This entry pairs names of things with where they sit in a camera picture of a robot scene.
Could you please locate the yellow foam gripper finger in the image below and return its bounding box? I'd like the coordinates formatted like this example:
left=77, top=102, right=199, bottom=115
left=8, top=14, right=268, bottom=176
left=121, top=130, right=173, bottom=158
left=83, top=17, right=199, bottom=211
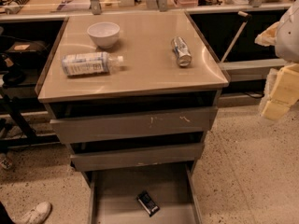
left=261, top=63, right=299, bottom=120
left=254, top=21, right=278, bottom=47

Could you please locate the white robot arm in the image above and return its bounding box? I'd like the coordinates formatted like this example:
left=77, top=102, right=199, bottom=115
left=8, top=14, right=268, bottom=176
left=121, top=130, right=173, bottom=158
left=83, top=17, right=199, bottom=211
left=255, top=0, right=299, bottom=120

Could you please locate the top grey drawer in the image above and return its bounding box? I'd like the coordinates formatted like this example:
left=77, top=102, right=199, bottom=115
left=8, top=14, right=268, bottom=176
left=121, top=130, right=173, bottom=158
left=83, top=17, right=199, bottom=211
left=50, top=106, right=218, bottom=144

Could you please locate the grey drawer cabinet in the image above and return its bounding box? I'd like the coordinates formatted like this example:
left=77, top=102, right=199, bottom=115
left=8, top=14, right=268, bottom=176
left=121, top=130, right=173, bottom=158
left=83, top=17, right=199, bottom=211
left=35, top=10, right=232, bottom=224

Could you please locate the bottom grey open drawer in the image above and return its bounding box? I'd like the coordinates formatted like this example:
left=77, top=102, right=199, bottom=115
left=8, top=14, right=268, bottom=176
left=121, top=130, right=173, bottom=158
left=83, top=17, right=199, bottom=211
left=88, top=163, right=202, bottom=224

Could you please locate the middle grey drawer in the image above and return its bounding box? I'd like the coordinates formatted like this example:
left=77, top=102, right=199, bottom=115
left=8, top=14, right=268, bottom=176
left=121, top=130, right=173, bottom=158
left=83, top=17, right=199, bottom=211
left=70, top=143, right=204, bottom=172

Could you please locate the silver drink can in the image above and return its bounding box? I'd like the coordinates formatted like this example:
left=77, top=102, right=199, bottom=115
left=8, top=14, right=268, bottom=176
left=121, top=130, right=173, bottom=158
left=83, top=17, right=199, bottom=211
left=171, top=36, right=192, bottom=67

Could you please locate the white ceramic bowl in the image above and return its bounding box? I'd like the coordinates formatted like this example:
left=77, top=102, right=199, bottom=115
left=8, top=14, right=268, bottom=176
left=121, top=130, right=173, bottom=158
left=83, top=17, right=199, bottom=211
left=87, top=21, right=121, bottom=49

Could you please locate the plastic water bottle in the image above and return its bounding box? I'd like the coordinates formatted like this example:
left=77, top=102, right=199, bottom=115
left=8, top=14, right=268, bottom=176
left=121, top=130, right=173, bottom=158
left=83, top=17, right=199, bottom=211
left=61, top=51, right=123, bottom=77

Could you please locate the black bag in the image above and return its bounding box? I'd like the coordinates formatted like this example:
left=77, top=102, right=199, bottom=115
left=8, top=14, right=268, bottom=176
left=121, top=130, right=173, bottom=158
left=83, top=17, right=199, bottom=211
left=0, top=40, right=50, bottom=76

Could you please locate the black stand leg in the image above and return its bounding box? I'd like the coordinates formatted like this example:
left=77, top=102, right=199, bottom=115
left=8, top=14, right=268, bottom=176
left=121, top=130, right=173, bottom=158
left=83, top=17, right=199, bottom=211
left=0, top=93, right=59, bottom=150

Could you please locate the white shoe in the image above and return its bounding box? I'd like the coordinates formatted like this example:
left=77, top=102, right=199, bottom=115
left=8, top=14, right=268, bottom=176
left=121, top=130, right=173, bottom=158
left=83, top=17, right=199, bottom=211
left=17, top=202, right=52, bottom=224

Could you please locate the black floor cable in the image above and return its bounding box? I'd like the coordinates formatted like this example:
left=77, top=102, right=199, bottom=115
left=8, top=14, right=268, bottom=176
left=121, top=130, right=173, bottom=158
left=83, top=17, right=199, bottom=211
left=243, top=91, right=265, bottom=99

